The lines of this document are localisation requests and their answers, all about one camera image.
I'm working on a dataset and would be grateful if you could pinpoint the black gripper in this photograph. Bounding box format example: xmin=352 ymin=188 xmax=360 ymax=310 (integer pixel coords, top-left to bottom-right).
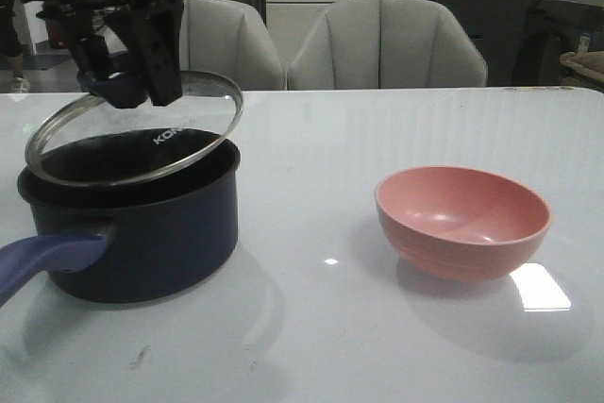
xmin=21 ymin=0 xmax=185 ymax=106

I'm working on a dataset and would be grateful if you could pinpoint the right grey upholstered chair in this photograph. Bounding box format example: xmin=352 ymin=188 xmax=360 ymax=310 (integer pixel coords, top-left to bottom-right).
xmin=287 ymin=0 xmax=488 ymax=91

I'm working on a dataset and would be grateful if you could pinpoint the beige cushion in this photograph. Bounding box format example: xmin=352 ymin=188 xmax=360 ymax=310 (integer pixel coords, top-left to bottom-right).
xmin=560 ymin=51 xmax=604 ymax=92

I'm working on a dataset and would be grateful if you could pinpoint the dark blue saucepan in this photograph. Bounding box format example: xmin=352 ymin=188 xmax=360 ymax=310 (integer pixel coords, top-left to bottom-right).
xmin=1 ymin=128 xmax=241 ymax=303

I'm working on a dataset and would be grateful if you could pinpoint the dark glass side table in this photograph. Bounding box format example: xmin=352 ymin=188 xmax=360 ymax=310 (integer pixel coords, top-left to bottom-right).
xmin=512 ymin=0 xmax=603 ymax=86

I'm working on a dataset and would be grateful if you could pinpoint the pink plastic bowl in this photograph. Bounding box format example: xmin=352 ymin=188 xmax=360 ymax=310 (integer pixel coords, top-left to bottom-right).
xmin=375 ymin=166 xmax=552 ymax=282

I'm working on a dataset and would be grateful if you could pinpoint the person in background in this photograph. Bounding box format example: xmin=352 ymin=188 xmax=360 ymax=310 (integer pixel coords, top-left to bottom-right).
xmin=1 ymin=0 xmax=30 ymax=93

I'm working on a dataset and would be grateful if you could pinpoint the grey upholstered chair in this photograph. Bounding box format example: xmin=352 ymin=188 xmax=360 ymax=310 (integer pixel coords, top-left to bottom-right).
xmin=179 ymin=0 xmax=286 ymax=91
xmin=287 ymin=0 xmax=488 ymax=91

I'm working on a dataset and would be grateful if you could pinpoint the left grey upholstered chair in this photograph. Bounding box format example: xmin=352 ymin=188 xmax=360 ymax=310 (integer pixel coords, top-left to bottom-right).
xmin=179 ymin=0 xmax=286 ymax=91

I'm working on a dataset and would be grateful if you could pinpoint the glass pot lid blue knob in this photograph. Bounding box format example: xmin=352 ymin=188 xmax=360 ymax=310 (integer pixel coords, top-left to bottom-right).
xmin=25 ymin=71 xmax=243 ymax=188

